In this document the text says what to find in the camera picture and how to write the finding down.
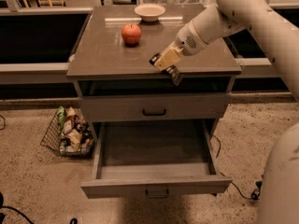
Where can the wire basket of snacks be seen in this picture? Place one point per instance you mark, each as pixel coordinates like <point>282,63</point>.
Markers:
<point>68,134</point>

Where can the open grey middle drawer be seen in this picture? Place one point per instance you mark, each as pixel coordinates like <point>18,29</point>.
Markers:
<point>154,159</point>

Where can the dark rxbar chocolate bar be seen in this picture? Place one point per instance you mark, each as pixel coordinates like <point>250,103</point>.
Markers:
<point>171,70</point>

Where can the red apple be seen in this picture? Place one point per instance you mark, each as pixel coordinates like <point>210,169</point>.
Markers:
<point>131,33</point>

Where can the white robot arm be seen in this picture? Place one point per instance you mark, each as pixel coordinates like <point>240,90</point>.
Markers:
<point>278,38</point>

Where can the closed grey upper drawer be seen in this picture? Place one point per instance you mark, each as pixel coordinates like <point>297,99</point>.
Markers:
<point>153,107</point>

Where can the grey drawer cabinet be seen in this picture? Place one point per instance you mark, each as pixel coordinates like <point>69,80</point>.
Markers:
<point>105,66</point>

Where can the white ceramic bowl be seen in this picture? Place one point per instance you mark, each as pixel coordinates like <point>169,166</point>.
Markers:
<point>149,12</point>

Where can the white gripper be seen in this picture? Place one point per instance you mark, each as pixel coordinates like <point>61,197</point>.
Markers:
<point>186,41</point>

